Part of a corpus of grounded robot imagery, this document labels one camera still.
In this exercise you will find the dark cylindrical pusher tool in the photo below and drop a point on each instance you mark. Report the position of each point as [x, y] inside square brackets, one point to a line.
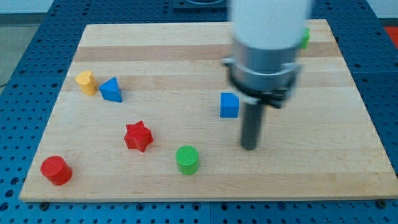
[251, 128]

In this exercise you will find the blue cube block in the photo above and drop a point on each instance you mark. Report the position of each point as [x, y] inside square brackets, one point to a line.
[229, 105]

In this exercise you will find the yellow heart block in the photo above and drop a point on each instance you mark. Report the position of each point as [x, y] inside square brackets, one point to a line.
[87, 82]

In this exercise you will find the red cylinder block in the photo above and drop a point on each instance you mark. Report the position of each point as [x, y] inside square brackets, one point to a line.
[56, 170]

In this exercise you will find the red star block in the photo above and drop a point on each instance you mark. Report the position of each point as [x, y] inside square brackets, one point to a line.
[138, 136]

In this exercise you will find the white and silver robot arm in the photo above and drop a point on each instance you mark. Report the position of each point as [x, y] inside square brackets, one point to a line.
[266, 36]

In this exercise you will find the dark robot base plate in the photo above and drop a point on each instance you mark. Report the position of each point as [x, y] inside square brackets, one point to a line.
[199, 4]

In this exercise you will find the green block behind arm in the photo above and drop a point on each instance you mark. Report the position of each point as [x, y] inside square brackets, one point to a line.
[305, 38]

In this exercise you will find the wooden board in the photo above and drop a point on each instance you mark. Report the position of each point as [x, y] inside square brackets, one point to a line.
[321, 145]

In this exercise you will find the blue triangle block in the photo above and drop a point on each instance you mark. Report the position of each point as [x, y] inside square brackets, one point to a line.
[110, 90]

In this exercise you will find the green cylinder block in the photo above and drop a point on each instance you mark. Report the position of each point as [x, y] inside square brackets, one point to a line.
[187, 159]

